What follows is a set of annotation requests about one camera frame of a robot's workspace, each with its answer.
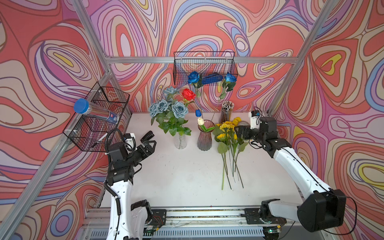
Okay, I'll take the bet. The yellow sunflower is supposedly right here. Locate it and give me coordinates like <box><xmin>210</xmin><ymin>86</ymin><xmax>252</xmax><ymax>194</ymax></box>
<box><xmin>233</xmin><ymin>134</ymin><xmax>248</xmax><ymax>154</ymax></box>

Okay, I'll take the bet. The left black wire basket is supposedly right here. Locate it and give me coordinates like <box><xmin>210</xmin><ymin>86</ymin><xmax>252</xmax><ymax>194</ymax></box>
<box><xmin>63</xmin><ymin>83</ymin><xmax>132</xmax><ymax>152</ymax></box>

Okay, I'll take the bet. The back black wire basket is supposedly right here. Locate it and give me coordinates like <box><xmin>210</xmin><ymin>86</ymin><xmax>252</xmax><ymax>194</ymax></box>
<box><xmin>173</xmin><ymin>50</ymin><xmax>238</xmax><ymax>86</ymax></box>

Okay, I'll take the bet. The clear textured glass vase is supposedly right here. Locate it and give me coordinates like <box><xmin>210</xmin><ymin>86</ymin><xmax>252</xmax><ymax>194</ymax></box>
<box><xmin>174</xmin><ymin>133</ymin><xmax>187</xmax><ymax>150</ymax></box>

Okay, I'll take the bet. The black stapler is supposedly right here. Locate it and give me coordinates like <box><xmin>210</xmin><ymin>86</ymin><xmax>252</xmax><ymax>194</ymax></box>
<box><xmin>141</xmin><ymin>131</ymin><xmax>155</xmax><ymax>143</ymax></box>

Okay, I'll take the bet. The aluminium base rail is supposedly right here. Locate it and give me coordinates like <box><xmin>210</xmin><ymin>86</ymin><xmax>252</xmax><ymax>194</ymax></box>
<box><xmin>78</xmin><ymin>205</ymin><xmax>331</xmax><ymax>240</ymax></box>

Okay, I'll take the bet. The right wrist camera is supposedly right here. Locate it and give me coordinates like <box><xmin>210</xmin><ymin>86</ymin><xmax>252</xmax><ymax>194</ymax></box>
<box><xmin>249</xmin><ymin>110</ymin><xmax>263</xmax><ymax>130</ymax></box>

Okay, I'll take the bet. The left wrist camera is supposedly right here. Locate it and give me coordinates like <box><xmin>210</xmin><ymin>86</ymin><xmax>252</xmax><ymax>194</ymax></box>
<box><xmin>124</xmin><ymin>133</ymin><xmax>137</xmax><ymax>152</ymax></box>

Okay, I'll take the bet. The ribbed pink grey vase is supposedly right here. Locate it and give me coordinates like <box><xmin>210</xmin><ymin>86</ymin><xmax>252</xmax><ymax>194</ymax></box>
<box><xmin>197</xmin><ymin>120</ymin><xmax>215</xmax><ymax>151</ymax></box>

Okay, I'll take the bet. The yellow rose spray stem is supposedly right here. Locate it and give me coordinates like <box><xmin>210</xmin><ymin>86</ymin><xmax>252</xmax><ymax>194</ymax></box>
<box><xmin>212</xmin><ymin>116</ymin><xmax>243</xmax><ymax>191</ymax></box>

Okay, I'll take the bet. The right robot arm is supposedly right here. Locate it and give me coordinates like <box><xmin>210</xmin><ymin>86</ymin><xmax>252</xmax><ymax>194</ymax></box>
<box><xmin>235</xmin><ymin>117</ymin><xmax>349</xmax><ymax>233</ymax></box>

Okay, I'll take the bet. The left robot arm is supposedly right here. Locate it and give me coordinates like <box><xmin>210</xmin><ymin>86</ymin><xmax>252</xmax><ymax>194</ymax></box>
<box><xmin>104</xmin><ymin>128</ymin><xmax>167</xmax><ymax>240</ymax></box>

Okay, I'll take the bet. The white tulip bud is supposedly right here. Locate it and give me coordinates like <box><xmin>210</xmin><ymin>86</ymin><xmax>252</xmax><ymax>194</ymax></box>
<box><xmin>198</xmin><ymin>118</ymin><xmax>215</xmax><ymax>133</ymax></box>

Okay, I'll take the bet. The blue capped pencil tube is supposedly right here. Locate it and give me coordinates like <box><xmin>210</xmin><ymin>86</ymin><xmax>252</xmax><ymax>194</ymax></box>
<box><xmin>74</xmin><ymin>99</ymin><xmax>119</xmax><ymax>124</ymax></box>

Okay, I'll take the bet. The blue object in basket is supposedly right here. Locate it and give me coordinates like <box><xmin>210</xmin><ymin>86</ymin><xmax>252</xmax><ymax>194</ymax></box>
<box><xmin>202</xmin><ymin>73</ymin><xmax>223</xmax><ymax>85</ymax></box>

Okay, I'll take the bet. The black wire basket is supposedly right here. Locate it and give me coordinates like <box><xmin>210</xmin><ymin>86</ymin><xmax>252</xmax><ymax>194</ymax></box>
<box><xmin>63</xmin><ymin>83</ymin><xmax>132</xmax><ymax>152</ymax></box>
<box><xmin>173</xmin><ymin>50</ymin><xmax>238</xmax><ymax>86</ymax></box>

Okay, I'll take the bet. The left blue rose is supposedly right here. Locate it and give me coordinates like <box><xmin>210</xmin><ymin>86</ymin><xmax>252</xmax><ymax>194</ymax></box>
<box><xmin>188</xmin><ymin>71</ymin><xmax>202</xmax><ymax>89</ymax></box>

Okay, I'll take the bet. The right blue rose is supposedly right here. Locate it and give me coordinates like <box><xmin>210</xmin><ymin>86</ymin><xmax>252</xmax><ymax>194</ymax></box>
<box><xmin>220</xmin><ymin>72</ymin><xmax>237</xmax><ymax>100</ymax></box>

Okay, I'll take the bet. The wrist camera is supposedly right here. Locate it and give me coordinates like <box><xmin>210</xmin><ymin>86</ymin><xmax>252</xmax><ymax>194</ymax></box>
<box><xmin>124</xmin><ymin>133</ymin><xmax>137</xmax><ymax>152</ymax></box>
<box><xmin>249</xmin><ymin>110</ymin><xmax>263</xmax><ymax>130</ymax></box>

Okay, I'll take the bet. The small blue tulip bud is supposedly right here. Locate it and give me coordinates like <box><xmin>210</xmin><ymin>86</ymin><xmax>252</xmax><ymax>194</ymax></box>
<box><xmin>195</xmin><ymin>109</ymin><xmax>202</xmax><ymax>118</ymax></box>

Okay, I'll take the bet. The white marker pen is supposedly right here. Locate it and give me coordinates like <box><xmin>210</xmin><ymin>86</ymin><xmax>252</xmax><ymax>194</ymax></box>
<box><xmin>91</xmin><ymin>133</ymin><xmax>108</xmax><ymax>148</ymax></box>

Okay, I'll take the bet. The red rose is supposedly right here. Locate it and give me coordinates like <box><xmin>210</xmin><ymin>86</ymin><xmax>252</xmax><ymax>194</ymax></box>
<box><xmin>182</xmin><ymin>89</ymin><xmax>197</xmax><ymax>102</ymax></box>

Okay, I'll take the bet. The grey blue rose bunch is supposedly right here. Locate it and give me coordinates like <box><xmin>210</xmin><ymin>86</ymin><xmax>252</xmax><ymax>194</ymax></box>
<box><xmin>149</xmin><ymin>87</ymin><xmax>194</xmax><ymax>137</ymax></box>

